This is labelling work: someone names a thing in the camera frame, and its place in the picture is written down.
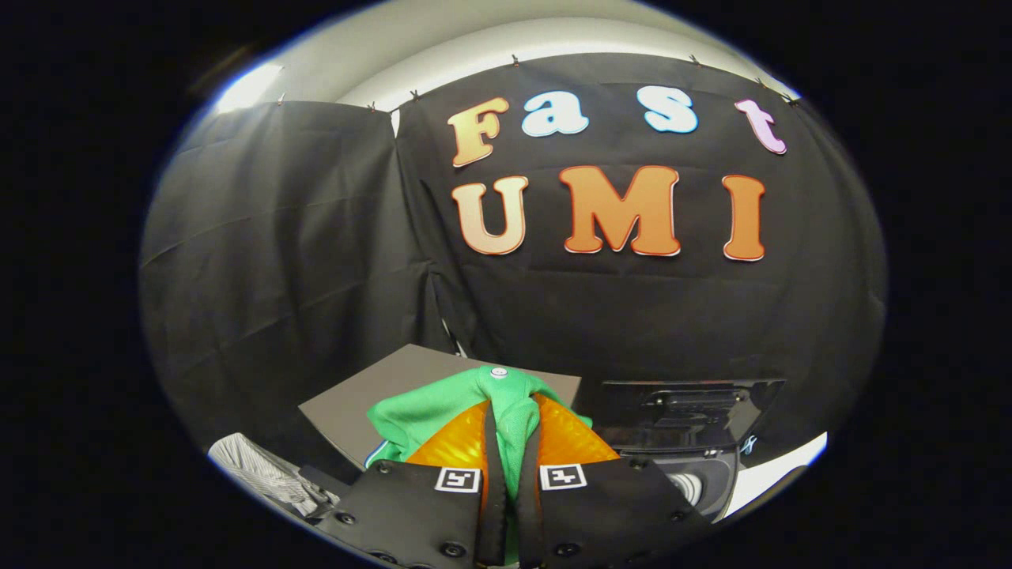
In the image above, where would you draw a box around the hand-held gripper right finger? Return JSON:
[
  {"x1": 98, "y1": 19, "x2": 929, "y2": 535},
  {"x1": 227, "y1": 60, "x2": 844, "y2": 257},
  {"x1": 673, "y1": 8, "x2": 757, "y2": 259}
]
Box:
[{"x1": 514, "y1": 393, "x2": 712, "y2": 569}]

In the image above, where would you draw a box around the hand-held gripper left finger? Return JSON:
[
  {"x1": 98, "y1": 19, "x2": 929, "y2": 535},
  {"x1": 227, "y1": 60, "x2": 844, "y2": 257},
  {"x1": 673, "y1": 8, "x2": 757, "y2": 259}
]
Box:
[{"x1": 316, "y1": 399, "x2": 511, "y2": 569}]

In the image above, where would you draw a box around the green polo shirt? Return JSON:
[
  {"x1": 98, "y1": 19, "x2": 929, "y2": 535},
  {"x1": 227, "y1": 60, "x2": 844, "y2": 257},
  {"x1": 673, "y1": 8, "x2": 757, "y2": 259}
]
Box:
[{"x1": 366, "y1": 365, "x2": 594, "y2": 566}]

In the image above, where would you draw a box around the grey washing machine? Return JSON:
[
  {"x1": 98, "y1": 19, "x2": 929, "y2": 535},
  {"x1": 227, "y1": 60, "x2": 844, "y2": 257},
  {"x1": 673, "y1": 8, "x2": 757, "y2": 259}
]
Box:
[{"x1": 593, "y1": 379, "x2": 786, "y2": 524}]

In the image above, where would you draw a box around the dark glass washing machine lid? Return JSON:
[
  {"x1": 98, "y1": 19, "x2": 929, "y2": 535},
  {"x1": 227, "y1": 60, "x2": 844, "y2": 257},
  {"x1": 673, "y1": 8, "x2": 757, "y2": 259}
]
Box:
[{"x1": 593, "y1": 379, "x2": 786, "y2": 455}]

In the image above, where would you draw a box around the grey platform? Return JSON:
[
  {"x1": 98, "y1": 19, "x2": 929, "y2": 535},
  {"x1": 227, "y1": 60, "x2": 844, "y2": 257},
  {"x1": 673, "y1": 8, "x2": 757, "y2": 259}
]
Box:
[{"x1": 298, "y1": 344, "x2": 582, "y2": 473}]

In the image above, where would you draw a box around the grey striped cloth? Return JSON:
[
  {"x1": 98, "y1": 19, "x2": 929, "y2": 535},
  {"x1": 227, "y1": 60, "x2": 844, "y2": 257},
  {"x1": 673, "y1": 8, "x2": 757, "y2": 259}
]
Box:
[{"x1": 207, "y1": 433, "x2": 341, "y2": 518}]

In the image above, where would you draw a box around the white board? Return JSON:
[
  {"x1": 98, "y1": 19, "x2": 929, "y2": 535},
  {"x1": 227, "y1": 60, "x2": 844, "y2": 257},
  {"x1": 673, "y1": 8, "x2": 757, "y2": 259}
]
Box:
[{"x1": 723, "y1": 432, "x2": 829, "y2": 519}]

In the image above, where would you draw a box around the black backdrop cloth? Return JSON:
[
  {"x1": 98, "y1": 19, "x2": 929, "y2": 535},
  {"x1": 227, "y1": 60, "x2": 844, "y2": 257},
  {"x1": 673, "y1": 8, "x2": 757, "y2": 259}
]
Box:
[{"x1": 138, "y1": 54, "x2": 886, "y2": 475}]

